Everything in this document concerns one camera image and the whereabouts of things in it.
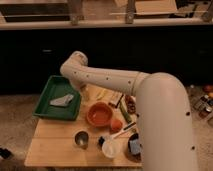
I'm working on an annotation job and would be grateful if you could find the wooden table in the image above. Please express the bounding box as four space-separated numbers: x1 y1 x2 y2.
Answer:
25 85 142 168

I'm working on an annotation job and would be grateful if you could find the black white packet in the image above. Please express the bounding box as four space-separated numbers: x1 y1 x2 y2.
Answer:
108 92 123 108

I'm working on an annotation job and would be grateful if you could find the metal cup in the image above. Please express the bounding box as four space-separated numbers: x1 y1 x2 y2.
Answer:
75 131 89 149

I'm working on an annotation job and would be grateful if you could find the dark brown bowl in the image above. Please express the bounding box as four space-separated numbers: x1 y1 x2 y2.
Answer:
128 133 141 161

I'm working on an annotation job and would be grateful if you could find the blue sponge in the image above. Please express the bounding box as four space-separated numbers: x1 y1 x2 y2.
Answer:
129 139 140 155

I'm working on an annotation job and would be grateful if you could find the green cucumber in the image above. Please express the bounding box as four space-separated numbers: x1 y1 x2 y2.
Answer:
119 102 132 123

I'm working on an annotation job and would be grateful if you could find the black white marker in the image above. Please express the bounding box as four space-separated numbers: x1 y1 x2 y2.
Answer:
123 122 136 130

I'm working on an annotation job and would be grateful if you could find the orange bowl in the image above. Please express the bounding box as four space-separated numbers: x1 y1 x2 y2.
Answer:
86 102 113 127

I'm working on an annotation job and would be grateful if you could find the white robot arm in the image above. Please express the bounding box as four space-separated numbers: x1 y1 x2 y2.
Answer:
60 51 199 171

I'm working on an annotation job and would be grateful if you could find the green plastic tray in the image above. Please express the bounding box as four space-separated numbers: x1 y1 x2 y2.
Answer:
33 75 81 121

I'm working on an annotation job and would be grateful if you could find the grey towel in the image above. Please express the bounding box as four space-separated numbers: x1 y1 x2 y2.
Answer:
50 94 74 107

